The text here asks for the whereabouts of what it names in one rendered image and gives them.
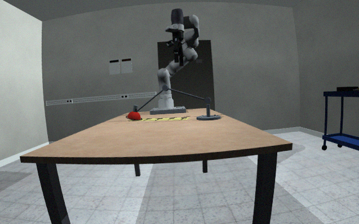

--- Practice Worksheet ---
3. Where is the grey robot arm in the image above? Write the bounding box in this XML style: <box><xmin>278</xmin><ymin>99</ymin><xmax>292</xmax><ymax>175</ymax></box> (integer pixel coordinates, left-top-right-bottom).
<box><xmin>157</xmin><ymin>8</ymin><xmax>200</xmax><ymax>109</ymax></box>

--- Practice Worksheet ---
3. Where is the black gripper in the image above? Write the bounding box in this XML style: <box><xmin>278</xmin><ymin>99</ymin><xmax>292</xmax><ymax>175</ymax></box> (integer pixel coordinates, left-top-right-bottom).
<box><xmin>172</xmin><ymin>31</ymin><xmax>184</xmax><ymax>66</ymax></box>

